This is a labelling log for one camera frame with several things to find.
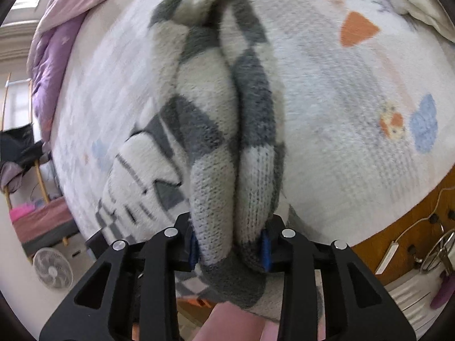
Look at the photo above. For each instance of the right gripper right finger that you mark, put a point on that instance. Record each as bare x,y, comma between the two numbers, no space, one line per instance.
356,304

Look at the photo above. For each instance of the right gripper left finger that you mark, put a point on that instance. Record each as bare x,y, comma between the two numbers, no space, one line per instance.
100,305

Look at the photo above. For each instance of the grey white checkered cardigan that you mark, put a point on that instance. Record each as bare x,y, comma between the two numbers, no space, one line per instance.
209,142

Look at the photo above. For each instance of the wooden clothes rack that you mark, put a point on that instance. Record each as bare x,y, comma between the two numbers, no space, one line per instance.
42,189

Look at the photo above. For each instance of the white standing fan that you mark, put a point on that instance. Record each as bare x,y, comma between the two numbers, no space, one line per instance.
53,269

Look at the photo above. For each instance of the pink striped towel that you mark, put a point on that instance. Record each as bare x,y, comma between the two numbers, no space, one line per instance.
45,226

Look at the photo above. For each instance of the black hanging jacket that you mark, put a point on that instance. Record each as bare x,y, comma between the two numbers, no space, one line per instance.
19,152

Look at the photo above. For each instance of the floral white bed sheet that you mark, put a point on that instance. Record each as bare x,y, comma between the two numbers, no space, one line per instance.
369,108

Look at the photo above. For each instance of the purple floral quilt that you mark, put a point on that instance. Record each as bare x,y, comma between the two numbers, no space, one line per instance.
49,54

